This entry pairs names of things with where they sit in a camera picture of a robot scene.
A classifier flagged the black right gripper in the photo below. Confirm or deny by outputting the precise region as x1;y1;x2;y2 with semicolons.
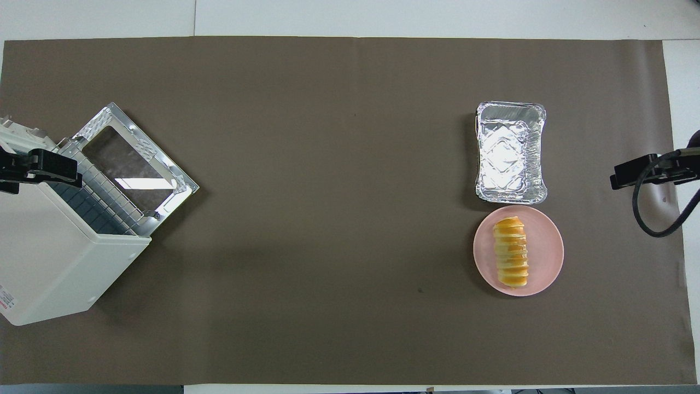
611;148;700;190

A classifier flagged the white toaster oven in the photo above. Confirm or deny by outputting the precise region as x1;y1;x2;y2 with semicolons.
0;115;153;327

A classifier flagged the metal oven rack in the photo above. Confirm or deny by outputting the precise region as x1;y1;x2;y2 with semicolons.
46;148;148;236

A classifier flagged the aluminium foil tray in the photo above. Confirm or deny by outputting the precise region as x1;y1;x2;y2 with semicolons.
475;101;548;205

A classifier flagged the golden sliced bread loaf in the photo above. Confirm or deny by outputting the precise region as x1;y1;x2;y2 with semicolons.
493;216;530;288

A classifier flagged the pink round plate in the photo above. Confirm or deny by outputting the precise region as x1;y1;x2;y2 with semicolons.
473;205;564;297

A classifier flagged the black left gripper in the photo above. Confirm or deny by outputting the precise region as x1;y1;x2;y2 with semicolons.
0;149;84;195

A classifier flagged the glass oven door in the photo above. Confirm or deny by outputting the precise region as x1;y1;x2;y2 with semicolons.
73;102;200;237

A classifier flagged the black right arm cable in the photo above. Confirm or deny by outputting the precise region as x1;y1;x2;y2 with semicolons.
633;149;700;237

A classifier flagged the brown table mat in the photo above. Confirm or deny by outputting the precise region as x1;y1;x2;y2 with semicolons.
0;37;696;385

